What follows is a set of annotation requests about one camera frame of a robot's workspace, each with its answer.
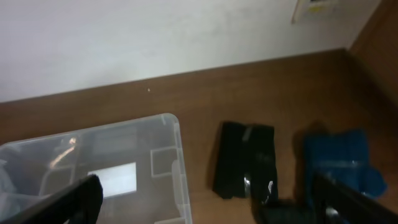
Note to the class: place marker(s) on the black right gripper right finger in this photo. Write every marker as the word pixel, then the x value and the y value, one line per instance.
pixel 351 206

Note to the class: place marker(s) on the black garment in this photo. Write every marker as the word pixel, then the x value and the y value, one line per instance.
pixel 246 163

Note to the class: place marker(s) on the clear plastic storage bin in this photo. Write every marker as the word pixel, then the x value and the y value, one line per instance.
pixel 34 169

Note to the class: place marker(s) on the paper sheet on wall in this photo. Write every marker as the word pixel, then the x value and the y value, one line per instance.
pixel 310 10

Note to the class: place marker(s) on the blue garment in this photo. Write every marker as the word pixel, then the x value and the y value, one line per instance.
pixel 344 157

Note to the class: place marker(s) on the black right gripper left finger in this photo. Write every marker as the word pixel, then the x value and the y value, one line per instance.
pixel 78 203

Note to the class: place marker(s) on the white label in bin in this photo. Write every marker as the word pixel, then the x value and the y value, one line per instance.
pixel 117 180

